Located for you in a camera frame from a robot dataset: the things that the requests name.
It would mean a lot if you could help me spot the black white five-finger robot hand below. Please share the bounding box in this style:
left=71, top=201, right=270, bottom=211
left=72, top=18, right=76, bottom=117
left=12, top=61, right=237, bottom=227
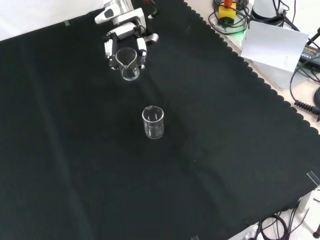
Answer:
left=103, top=21, right=160, bottom=71

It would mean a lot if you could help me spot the pale board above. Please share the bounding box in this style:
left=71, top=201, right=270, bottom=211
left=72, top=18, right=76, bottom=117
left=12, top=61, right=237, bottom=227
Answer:
left=240, top=20, right=311, bottom=74

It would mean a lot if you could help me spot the clear glass beaker with spout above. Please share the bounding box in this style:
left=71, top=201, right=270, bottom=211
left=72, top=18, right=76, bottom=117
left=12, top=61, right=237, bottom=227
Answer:
left=115, top=47, right=141, bottom=82

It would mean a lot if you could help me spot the black bench cloth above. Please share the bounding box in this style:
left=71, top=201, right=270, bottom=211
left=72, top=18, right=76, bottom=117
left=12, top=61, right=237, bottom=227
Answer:
left=0, top=0, right=320, bottom=240

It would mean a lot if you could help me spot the black coiled cable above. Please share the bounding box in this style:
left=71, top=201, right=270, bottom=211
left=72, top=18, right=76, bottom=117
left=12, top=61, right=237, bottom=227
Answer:
left=289, top=62, right=320, bottom=122

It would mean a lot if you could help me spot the white power strip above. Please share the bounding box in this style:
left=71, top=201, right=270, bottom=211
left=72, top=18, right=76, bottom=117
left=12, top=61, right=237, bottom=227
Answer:
left=239, top=224, right=260, bottom=240

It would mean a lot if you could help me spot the black power adapter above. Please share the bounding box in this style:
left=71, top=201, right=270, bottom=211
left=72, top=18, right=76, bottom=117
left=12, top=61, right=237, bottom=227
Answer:
left=299, top=41, right=320, bottom=64

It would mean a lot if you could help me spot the yellow stop button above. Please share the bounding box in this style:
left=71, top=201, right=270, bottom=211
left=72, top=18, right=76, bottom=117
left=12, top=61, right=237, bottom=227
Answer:
left=217, top=0, right=237, bottom=26

